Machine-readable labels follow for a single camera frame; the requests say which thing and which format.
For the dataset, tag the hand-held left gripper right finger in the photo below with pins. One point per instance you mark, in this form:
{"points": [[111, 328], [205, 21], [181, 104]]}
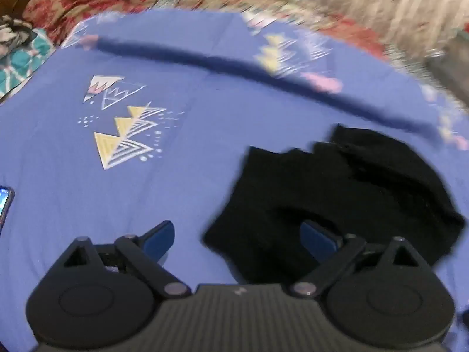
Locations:
{"points": [[316, 239]]}

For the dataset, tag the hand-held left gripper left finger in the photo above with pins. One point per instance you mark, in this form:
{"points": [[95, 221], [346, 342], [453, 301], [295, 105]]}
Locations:
{"points": [[160, 240]]}

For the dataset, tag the black pants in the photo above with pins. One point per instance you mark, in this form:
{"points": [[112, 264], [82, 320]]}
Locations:
{"points": [[293, 190]]}

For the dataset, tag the blue printed bedsheet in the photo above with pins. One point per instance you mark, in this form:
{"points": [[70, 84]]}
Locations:
{"points": [[176, 190]]}

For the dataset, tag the smartphone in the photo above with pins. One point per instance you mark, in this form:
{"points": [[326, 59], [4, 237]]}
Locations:
{"points": [[4, 205]]}

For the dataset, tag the grey plastic storage bin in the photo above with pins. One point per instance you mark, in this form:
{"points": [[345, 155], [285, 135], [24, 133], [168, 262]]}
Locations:
{"points": [[452, 66]]}

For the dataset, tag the teal patterned cloth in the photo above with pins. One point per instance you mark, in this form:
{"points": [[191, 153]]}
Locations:
{"points": [[18, 62]]}

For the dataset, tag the crumpled grey floral cloth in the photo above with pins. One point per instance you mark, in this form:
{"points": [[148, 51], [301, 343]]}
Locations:
{"points": [[14, 31]]}

